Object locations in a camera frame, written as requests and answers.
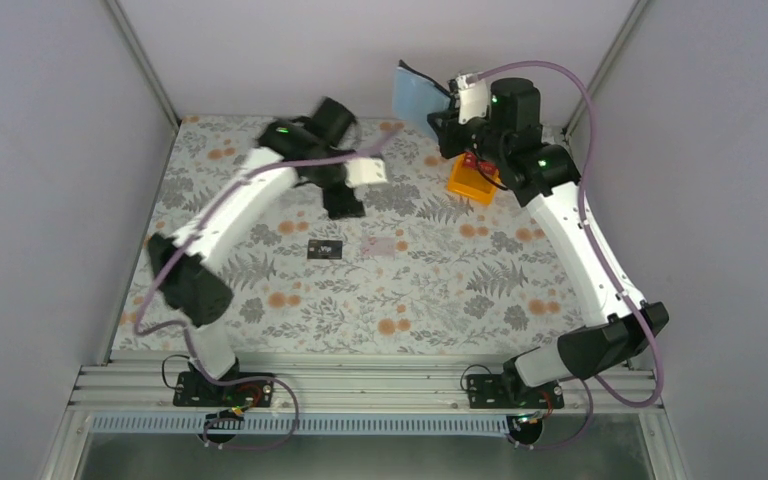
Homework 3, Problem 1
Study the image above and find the red VIP card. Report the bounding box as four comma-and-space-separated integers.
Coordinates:
462, 152, 494, 175

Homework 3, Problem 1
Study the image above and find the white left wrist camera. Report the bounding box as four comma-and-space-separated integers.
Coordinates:
345, 157, 388, 188

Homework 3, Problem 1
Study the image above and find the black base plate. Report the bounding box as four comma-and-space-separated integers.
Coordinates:
172, 371, 275, 409
460, 373, 565, 410

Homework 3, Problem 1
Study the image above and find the right aluminium frame post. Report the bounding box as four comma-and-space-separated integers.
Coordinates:
563, 0, 651, 137

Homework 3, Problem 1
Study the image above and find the pale pink floral card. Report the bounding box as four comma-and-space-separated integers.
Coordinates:
360, 236, 397, 258

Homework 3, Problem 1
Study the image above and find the perforated cable duct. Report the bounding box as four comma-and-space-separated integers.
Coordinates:
90, 412, 537, 437

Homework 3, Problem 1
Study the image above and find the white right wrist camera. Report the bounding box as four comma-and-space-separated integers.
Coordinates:
453, 73, 491, 125

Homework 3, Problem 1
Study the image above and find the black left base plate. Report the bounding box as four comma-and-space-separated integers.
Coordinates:
172, 371, 275, 409

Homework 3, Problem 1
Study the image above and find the floral table cover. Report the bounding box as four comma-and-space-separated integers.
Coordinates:
112, 115, 614, 356

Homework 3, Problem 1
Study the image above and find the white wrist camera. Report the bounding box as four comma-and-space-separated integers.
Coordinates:
345, 157, 388, 188
453, 73, 491, 125

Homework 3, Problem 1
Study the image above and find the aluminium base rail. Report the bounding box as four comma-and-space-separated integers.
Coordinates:
69, 351, 665, 415

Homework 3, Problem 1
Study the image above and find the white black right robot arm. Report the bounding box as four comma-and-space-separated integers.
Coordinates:
427, 75, 669, 407

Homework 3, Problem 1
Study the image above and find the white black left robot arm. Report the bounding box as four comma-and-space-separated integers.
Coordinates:
147, 97, 365, 405

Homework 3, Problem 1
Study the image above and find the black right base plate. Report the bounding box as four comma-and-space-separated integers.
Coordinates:
460, 373, 565, 410

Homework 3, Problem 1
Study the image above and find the dark VIP credit card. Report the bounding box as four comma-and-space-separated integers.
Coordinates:
307, 239, 343, 260

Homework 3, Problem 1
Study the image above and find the orange plastic bin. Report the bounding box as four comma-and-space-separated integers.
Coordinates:
446, 154, 502, 206

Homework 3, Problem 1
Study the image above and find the aluminium frame corner post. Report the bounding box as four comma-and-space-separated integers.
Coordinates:
103, 0, 180, 131

